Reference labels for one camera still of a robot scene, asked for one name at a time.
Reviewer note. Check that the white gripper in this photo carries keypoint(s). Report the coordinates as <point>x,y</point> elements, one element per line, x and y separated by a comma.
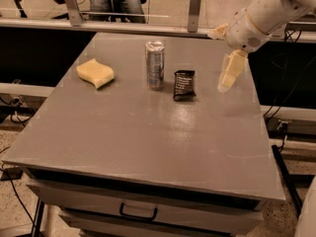
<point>244,33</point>

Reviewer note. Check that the black rxbar chocolate wrapper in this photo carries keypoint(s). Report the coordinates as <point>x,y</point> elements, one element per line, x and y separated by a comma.
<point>184,87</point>

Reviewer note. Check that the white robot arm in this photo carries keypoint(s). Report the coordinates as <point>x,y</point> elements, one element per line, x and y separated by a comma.
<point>270,15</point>

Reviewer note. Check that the silver redbull can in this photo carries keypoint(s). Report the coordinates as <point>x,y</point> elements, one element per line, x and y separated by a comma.
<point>155,60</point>

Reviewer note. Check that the black pole on floor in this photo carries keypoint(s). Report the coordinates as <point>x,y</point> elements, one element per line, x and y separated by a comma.
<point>288,181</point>

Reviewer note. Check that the seated person in jeans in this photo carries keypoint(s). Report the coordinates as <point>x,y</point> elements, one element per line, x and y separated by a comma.
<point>105,10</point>

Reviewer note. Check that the yellow sponge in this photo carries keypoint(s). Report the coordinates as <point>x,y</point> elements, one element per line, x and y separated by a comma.
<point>95,73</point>

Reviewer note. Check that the grey drawer with black handle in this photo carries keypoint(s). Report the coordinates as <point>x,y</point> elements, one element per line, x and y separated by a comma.
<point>105,212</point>

